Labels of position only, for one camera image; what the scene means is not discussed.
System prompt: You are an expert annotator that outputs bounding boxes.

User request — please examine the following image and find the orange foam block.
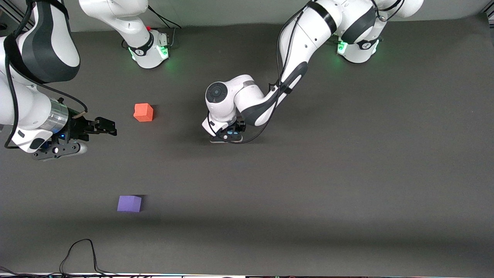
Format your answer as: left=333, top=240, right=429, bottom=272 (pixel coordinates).
left=133, top=103, right=154, bottom=122

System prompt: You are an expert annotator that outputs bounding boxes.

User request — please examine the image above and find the purple foam block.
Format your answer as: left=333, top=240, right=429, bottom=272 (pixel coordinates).
left=117, top=195, right=142, bottom=213

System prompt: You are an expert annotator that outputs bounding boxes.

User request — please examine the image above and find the dark grey table mat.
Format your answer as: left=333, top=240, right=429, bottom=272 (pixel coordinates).
left=0, top=14, right=494, bottom=277

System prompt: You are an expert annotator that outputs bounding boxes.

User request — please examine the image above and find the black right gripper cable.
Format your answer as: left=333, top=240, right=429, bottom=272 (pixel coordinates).
left=3, top=0, right=89, bottom=149

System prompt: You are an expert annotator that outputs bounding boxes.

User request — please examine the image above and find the black right arm base cable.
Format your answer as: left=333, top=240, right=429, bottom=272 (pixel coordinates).
left=146, top=5, right=182, bottom=49

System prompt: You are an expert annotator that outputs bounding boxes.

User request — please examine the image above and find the black looped table cable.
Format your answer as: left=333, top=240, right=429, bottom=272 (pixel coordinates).
left=59, top=239, right=118, bottom=277

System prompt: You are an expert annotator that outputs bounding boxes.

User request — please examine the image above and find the aluminium frame rail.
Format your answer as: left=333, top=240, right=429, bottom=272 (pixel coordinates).
left=0, top=0, right=28, bottom=24

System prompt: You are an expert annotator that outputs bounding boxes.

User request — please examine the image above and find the black table edge cable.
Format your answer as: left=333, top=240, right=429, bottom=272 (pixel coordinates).
left=0, top=266, right=62, bottom=278

